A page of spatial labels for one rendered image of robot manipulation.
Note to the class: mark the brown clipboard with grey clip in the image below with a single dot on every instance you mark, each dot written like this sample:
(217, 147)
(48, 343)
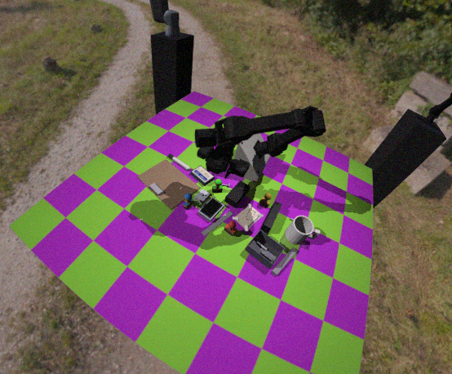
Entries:
(168, 183)

